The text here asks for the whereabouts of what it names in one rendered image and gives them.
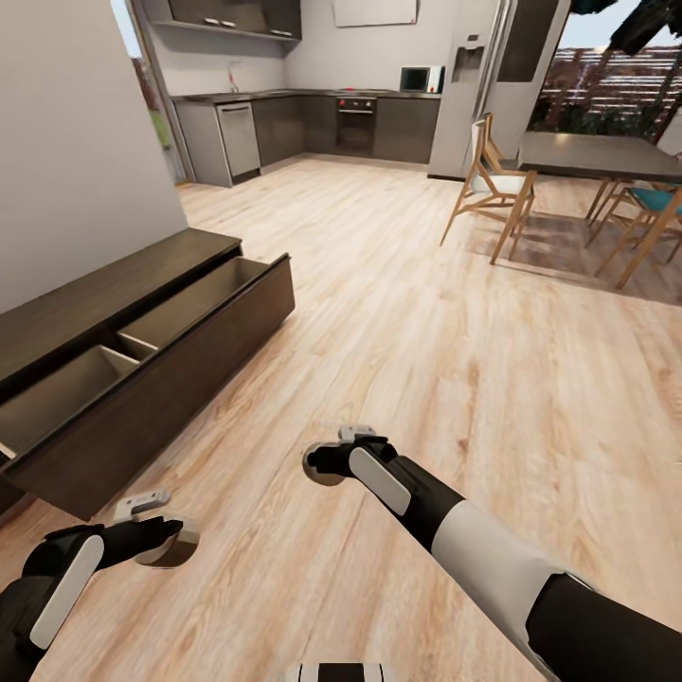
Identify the pillar candle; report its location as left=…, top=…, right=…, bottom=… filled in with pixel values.
left=302, top=440, right=346, bottom=486
left=134, top=511, right=200, bottom=567

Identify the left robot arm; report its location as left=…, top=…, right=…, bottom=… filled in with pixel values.
left=0, top=490, right=183, bottom=682

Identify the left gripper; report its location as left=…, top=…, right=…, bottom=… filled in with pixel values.
left=114, top=516, right=183, bottom=564

